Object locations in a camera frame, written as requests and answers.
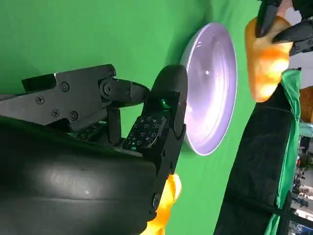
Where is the orange mesh panel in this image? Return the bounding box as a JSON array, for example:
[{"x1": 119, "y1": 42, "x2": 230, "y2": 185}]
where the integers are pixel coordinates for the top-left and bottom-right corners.
[{"x1": 298, "y1": 88, "x2": 313, "y2": 123}]

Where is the teal cloth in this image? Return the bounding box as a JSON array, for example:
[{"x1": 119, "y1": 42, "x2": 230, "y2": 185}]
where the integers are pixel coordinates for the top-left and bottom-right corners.
[{"x1": 298, "y1": 122, "x2": 313, "y2": 139}]

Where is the lilac plate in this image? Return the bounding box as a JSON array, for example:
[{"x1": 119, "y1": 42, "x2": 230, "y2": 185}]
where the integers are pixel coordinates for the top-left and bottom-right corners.
[{"x1": 179, "y1": 22, "x2": 238, "y2": 156}]

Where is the thin black cable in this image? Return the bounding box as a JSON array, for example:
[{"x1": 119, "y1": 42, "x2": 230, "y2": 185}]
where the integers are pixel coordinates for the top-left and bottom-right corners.
[{"x1": 242, "y1": 199, "x2": 313, "y2": 222}]

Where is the orange and white bread roll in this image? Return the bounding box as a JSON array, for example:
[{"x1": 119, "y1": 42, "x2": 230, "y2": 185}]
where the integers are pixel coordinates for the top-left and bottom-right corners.
[
  {"x1": 146, "y1": 172, "x2": 183, "y2": 235},
  {"x1": 244, "y1": 6, "x2": 293, "y2": 103}
]

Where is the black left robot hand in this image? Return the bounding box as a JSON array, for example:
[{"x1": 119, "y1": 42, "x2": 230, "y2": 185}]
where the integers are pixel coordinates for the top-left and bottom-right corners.
[{"x1": 254, "y1": 0, "x2": 313, "y2": 57}]

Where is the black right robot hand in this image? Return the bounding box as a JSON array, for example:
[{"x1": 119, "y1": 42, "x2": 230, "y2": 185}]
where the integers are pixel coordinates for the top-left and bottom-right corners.
[{"x1": 0, "y1": 64, "x2": 189, "y2": 235}]

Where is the green table cloth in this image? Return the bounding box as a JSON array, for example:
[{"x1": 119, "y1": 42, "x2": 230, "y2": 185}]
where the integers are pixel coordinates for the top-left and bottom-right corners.
[{"x1": 0, "y1": 0, "x2": 302, "y2": 235}]

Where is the black backdrop curtain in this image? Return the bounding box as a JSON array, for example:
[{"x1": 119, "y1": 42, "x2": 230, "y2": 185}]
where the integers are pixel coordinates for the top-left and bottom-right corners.
[{"x1": 213, "y1": 84, "x2": 300, "y2": 235}]

